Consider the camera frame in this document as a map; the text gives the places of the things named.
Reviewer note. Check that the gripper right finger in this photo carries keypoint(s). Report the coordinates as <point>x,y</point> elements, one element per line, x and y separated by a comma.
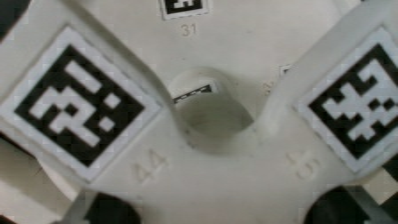
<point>342,207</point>

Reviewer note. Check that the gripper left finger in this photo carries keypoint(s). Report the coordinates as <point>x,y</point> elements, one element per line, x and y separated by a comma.
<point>110,211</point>

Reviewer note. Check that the white cross-shaped table base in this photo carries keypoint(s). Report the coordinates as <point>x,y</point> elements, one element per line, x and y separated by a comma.
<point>351,100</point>

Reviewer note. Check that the white cylindrical table leg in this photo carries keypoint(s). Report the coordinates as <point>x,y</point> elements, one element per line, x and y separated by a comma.
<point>211,111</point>

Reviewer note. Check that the white round table top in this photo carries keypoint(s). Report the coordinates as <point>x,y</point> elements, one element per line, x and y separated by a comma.
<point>92,135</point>

